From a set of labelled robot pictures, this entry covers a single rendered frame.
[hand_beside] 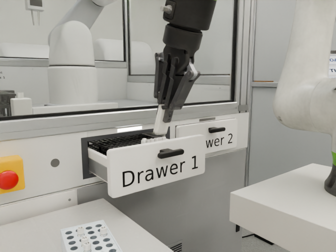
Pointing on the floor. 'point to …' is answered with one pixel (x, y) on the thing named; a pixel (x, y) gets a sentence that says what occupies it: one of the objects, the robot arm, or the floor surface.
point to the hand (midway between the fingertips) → (162, 119)
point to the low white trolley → (115, 221)
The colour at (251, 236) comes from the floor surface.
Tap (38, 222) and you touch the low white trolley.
